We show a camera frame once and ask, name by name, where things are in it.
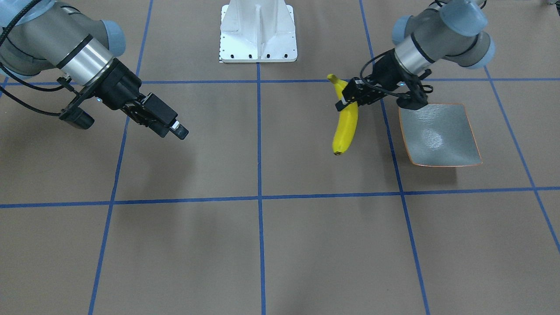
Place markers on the yellow banana brown tip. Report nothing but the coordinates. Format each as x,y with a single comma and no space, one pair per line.
347,121

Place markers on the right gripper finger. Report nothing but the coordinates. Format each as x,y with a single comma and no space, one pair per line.
179,130
160,128

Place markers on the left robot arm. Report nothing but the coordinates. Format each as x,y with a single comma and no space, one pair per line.
450,30

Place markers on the grey square plate orange rim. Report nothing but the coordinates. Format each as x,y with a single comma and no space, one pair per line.
439,135

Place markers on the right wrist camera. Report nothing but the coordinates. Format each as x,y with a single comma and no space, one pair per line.
76,116

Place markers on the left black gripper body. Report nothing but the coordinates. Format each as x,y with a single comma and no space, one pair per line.
387,71

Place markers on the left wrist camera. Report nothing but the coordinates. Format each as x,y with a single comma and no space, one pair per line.
416,98

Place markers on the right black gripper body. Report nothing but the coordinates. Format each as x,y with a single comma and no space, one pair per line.
117,87

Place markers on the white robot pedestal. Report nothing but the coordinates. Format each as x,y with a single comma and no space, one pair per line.
257,31

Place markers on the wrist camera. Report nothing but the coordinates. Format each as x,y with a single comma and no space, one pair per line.
416,98
76,116

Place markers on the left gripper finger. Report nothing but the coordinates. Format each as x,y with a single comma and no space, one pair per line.
352,92
344,103

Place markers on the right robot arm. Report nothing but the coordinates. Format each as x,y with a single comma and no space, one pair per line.
48,45

